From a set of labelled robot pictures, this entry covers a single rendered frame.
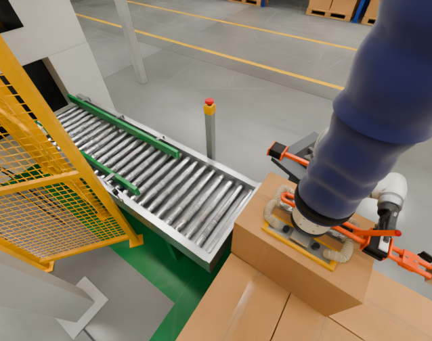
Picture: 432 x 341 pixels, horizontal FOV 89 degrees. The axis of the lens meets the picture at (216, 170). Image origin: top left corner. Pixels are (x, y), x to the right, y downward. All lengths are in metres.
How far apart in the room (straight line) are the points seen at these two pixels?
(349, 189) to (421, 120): 0.27
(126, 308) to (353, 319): 1.52
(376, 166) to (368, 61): 0.27
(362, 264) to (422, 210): 1.90
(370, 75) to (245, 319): 1.23
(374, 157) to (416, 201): 2.39
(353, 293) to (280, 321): 0.47
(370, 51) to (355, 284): 0.88
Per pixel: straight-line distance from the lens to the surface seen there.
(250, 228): 1.10
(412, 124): 0.63
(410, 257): 1.15
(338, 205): 0.85
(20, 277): 1.51
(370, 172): 0.73
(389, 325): 1.66
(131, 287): 2.10
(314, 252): 1.11
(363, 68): 0.60
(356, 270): 1.18
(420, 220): 2.93
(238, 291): 1.43
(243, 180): 1.70
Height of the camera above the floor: 1.94
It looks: 50 degrees down
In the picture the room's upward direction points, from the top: 1 degrees counter-clockwise
